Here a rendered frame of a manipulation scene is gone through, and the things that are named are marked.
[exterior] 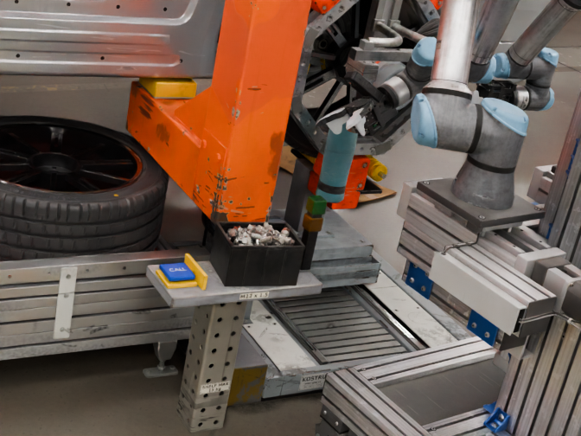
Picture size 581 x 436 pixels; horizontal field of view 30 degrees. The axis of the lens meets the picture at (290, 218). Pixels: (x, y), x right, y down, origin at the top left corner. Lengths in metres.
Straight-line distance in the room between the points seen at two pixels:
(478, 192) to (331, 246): 1.11
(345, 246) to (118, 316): 0.95
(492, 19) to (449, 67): 0.27
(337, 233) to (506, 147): 1.27
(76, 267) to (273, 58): 0.74
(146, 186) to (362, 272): 0.92
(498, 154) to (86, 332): 1.20
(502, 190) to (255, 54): 0.69
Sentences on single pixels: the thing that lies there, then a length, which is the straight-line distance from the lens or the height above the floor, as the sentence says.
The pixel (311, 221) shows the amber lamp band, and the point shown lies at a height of 0.60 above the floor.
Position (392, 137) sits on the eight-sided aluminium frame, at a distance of 3.44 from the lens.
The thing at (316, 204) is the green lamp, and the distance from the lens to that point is 2.79.
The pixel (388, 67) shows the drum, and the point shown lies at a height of 0.91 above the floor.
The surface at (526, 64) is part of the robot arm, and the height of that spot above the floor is 0.98.
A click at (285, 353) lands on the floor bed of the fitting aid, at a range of 3.23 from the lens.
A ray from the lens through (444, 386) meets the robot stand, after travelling 3.02.
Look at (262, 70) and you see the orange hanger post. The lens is 2.74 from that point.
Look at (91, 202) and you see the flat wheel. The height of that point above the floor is 0.50.
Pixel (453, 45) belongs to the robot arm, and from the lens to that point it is 2.53.
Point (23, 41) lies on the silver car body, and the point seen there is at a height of 0.84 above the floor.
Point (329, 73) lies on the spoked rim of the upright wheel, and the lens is 3.35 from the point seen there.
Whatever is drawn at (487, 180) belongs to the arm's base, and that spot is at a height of 0.88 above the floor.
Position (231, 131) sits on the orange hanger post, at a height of 0.79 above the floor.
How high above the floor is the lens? 1.74
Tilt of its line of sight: 24 degrees down
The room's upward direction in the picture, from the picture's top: 12 degrees clockwise
